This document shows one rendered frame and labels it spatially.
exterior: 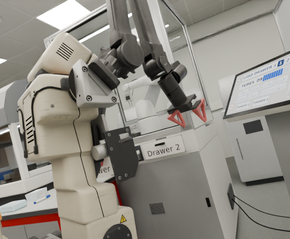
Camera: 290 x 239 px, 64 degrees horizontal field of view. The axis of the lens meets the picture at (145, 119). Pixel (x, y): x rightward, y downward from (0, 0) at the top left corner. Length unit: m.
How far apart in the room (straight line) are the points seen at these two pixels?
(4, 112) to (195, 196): 1.59
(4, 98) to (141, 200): 1.35
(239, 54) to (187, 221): 3.69
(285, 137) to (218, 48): 3.69
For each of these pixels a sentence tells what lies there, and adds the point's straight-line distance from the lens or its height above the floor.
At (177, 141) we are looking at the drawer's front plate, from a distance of 1.53.
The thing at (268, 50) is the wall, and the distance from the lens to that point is 4.90.
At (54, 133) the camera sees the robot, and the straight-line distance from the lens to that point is 0.70.
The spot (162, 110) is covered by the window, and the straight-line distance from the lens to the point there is 1.58.
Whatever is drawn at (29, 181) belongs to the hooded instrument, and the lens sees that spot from 2.13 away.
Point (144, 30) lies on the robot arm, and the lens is 0.81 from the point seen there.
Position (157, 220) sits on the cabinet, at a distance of 1.78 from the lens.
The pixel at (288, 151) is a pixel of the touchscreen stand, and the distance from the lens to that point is 1.34.
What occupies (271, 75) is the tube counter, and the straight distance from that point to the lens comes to 1.31.
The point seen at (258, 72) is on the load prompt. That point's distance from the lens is 1.40.
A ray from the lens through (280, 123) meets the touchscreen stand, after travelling 1.31.
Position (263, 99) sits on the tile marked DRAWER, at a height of 1.01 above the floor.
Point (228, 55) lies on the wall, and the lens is 4.83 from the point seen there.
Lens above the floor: 1.01
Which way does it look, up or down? 3 degrees up
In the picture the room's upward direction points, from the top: 16 degrees counter-clockwise
